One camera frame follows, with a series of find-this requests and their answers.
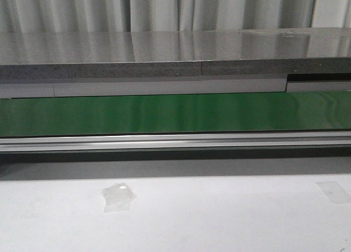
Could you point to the white pleated curtain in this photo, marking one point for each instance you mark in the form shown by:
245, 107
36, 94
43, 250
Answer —
26, 16

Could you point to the grey conveyor rear guide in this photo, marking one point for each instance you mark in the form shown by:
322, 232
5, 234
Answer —
50, 88

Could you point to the clear tape patch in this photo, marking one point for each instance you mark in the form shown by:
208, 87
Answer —
334, 192
118, 197

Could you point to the aluminium conveyor front rail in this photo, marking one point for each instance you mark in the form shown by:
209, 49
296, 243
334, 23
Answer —
175, 141

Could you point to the green conveyor belt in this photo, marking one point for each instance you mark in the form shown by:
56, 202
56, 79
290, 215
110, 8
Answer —
192, 113

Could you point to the clear tape patch right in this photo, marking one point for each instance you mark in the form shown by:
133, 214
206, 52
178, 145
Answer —
334, 192

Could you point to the clear tape patch left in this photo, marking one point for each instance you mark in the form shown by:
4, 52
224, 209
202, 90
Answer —
118, 197

